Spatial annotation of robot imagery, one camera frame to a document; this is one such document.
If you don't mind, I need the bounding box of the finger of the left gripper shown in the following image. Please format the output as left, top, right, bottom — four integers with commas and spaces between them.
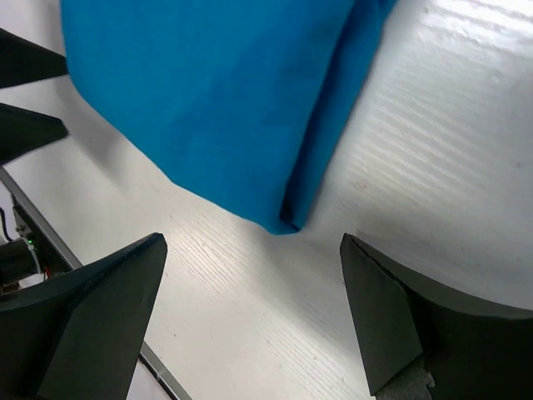
0, 29, 67, 88
0, 103, 68, 164

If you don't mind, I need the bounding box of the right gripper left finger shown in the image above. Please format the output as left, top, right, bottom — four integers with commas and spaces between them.
1, 233, 167, 399

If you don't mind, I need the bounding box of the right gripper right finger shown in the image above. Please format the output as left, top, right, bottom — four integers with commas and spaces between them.
340, 234, 532, 399

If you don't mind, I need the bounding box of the blue t-shirt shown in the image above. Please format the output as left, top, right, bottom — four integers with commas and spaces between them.
60, 1, 394, 234

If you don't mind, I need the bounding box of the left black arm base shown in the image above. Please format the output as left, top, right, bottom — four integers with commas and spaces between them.
1, 198, 67, 296

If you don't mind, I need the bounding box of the aluminium table edge rail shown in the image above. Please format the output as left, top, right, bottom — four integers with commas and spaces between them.
1, 167, 192, 400

